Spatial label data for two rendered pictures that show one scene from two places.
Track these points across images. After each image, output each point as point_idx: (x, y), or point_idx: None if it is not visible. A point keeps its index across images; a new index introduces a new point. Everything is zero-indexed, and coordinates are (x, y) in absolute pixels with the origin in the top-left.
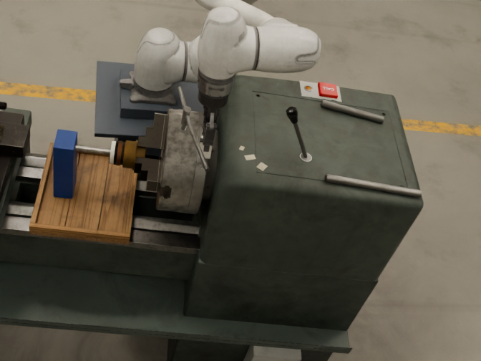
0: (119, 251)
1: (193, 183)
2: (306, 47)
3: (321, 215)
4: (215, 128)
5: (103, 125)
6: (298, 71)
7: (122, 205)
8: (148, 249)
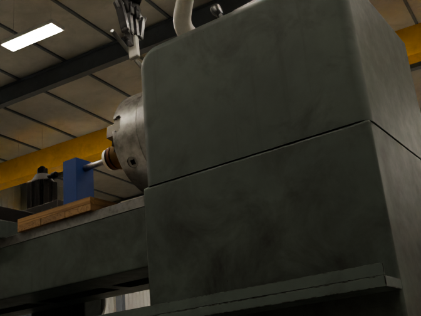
0: (88, 232)
1: (138, 103)
2: None
3: (235, 41)
4: (119, 0)
5: None
6: None
7: None
8: (111, 217)
